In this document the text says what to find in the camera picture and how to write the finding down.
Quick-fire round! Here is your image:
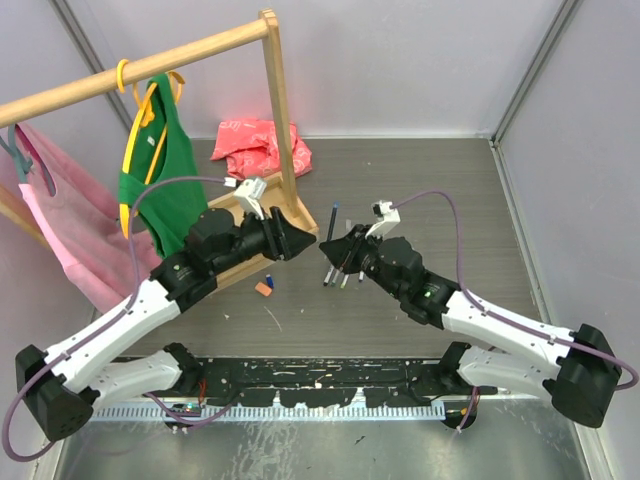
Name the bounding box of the pink shirt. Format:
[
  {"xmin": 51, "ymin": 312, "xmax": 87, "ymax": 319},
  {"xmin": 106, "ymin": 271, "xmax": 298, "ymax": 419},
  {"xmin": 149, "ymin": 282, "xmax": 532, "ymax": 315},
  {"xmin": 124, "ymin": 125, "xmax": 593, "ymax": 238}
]
[{"xmin": 18, "ymin": 123, "xmax": 135, "ymax": 313}]

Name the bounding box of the grey blue hanger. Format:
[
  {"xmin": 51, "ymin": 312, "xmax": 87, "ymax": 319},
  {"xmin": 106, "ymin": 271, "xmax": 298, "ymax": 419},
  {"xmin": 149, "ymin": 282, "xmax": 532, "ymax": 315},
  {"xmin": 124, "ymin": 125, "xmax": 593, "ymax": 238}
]
[{"xmin": 1, "ymin": 124, "xmax": 56, "ymax": 197}]

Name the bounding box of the long white green pen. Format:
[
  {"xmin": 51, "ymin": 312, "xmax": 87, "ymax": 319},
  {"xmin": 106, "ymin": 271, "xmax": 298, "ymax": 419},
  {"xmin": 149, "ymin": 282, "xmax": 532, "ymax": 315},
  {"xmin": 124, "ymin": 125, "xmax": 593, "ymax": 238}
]
[{"xmin": 330, "ymin": 271, "xmax": 340, "ymax": 287}]

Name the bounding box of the green tank top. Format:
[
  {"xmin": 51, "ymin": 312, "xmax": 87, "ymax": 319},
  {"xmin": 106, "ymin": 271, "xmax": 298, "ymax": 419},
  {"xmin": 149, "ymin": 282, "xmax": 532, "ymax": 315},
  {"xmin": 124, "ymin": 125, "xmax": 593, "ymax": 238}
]
[{"xmin": 118, "ymin": 74, "xmax": 207, "ymax": 258}]

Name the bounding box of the red patterned cloth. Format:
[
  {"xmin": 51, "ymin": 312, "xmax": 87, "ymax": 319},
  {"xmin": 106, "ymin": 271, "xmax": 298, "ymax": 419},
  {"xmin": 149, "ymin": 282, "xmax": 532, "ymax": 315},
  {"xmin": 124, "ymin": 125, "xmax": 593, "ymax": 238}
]
[{"xmin": 210, "ymin": 118, "xmax": 281, "ymax": 180}]

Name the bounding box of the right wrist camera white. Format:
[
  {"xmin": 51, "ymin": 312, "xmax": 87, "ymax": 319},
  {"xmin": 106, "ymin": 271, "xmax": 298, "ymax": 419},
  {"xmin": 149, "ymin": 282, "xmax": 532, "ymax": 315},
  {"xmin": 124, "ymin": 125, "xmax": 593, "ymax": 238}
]
[{"xmin": 365, "ymin": 200, "xmax": 401, "ymax": 238}]

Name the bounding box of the wooden clothes rack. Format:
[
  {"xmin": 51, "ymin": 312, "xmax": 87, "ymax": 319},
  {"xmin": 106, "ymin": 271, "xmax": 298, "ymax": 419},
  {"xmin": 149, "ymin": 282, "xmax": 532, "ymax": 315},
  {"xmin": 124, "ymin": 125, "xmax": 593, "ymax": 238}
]
[{"xmin": 0, "ymin": 8, "xmax": 320, "ymax": 291}]

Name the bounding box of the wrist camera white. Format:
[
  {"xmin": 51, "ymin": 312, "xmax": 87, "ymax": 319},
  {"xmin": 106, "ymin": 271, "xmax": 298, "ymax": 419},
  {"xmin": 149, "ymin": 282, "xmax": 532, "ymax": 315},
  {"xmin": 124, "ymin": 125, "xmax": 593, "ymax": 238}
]
[
  {"xmin": 365, "ymin": 200, "xmax": 401, "ymax": 238},
  {"xmin": 233, "ymin": 177, "xmax": 267, "ymax": 220}
]

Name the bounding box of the white cable duct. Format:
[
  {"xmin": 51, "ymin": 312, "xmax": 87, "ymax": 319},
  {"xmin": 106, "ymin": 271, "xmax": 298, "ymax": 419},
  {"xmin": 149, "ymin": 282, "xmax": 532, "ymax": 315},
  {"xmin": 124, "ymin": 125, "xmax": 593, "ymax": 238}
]
[{"xmin": 91, "ymin": 397, "xmax": 446, "ymax": 423}]

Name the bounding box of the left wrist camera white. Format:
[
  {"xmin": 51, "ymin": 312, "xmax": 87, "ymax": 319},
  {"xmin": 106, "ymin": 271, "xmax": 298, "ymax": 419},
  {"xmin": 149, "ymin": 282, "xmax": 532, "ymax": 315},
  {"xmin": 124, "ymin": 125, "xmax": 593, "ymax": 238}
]
[{"xmin": 233, "ymin": 177, "xmax": 267, "ymax": 220}]

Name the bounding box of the orange eraser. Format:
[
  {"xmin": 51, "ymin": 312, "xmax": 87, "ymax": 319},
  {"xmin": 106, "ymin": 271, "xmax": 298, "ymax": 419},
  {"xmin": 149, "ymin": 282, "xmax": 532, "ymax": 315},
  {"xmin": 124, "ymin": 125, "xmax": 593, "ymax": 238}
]
[{"xmin": 255, "ymin": 282, "xmax": 272, "ymax": 297}]

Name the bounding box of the white pen black tip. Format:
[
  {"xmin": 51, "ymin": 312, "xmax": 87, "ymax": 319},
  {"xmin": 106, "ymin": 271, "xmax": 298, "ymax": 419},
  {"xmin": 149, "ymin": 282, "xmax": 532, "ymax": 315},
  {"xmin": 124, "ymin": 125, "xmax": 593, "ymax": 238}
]
[{"xmin": 322, "ymin": 267, "xmax": 334, "ymax": 286}]

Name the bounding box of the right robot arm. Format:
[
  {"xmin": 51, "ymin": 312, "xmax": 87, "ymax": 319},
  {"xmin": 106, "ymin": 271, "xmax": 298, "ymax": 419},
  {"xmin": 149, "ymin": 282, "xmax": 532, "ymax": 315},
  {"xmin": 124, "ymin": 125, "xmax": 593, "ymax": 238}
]
[{"xmin": 319, "ymin": 225, "xmax": 622, "ymax": 428}]

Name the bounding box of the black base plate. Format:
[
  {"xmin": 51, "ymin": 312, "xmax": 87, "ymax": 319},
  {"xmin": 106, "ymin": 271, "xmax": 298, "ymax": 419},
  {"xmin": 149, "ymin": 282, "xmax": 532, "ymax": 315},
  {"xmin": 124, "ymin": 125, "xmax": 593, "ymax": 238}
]
[{"xmin": 154, "ymin": 358, "xmax": 472, "ymax": 408}]

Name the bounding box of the yellow plastic hanger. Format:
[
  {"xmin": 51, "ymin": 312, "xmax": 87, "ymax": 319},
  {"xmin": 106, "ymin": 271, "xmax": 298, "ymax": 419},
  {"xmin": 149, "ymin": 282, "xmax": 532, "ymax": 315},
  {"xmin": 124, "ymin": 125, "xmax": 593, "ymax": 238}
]
[{"xmin": 116, "ymin": 59, "xmax": 185, "ymax": 238}]

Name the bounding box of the blue pen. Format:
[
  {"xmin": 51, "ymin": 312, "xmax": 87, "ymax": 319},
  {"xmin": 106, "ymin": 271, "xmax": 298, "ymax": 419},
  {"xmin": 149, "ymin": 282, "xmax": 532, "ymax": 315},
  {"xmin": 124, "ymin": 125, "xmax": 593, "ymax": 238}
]
[{"xmin": 326, "ymin": 201, "xmax": 339, "ymax": 241}]

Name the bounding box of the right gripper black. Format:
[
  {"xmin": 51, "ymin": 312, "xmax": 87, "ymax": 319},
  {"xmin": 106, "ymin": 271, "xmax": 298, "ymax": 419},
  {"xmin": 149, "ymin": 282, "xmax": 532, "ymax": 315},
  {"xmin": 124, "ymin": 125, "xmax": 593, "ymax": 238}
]
[{"xmin": 321, "ymin": 223, "xmax": 405, "ymax": 299}]

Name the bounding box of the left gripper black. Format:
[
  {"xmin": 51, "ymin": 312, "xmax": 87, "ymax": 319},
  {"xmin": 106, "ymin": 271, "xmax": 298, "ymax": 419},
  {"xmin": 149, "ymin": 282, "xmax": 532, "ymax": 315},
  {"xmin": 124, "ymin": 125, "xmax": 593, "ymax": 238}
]
[{"xmin": 211, "ymin": 203, "xmax": 315, "ymax": 275}]

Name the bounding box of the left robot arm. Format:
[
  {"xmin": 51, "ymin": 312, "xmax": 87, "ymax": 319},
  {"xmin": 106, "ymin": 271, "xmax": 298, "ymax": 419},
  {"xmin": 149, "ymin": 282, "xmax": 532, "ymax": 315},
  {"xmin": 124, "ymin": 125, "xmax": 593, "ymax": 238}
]
[{"xmin": 15, "ymin": 207, "xmax": 316, "ymax": 442}]

